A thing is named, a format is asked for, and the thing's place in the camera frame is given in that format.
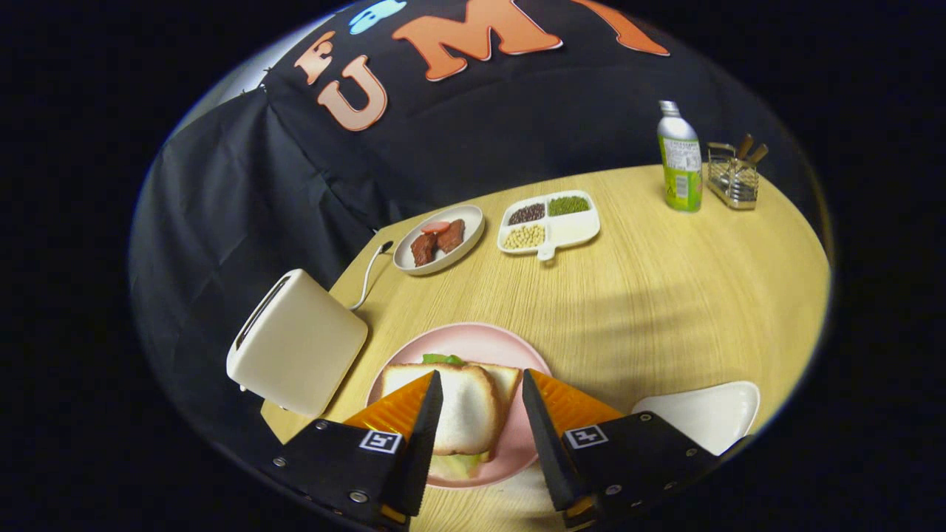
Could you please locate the divided white dish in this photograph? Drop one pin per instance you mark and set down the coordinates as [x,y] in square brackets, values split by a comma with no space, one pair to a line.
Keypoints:
[573,230]

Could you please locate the pile of red beans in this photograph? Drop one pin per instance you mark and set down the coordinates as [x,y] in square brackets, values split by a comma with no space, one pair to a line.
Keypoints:
[526,213]

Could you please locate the bread slice under ham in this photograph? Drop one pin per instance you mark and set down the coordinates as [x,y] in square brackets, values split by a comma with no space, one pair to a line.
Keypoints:
[510,384]

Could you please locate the square white plate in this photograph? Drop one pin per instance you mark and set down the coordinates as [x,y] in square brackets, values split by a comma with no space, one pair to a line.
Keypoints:
[709,417]

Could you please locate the pile of soybeans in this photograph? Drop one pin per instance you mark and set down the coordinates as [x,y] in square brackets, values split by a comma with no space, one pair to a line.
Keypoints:
[523,236]

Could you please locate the black backdrop cloth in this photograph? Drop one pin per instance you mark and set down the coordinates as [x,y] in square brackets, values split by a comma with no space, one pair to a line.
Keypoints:
[244,185]

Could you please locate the pile of green beans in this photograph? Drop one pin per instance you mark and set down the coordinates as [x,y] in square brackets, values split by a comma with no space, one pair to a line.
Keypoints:
[569,205]

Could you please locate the green lettuce leaf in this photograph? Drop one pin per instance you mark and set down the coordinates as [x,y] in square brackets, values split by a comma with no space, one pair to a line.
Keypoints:
[443,359]

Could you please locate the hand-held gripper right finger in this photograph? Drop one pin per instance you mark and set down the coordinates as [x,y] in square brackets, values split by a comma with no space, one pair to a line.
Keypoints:
[547,443]

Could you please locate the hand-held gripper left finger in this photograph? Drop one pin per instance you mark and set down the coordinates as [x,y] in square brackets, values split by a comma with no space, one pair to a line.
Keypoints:
[421,443]

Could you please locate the plain bread slice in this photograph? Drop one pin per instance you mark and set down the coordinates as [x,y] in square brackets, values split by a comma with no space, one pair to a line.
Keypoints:
[469,410]

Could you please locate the green metal drink bottle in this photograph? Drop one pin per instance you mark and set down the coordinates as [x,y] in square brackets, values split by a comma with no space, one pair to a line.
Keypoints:
[681,166]

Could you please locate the pink plate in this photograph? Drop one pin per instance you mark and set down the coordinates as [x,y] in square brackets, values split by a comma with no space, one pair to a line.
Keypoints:
[480,341]

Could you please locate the round white plate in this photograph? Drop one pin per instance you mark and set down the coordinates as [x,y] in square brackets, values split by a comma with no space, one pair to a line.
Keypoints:
[465,240]

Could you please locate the red sausage slice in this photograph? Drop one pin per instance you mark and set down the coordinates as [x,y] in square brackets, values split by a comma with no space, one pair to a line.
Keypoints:
[434,227]

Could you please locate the white toaster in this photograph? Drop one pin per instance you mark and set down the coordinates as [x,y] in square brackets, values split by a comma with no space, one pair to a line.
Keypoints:
[303,347]

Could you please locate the brown meat piece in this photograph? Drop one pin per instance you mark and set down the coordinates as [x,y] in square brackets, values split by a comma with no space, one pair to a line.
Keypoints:
[451,236]
[424,250]

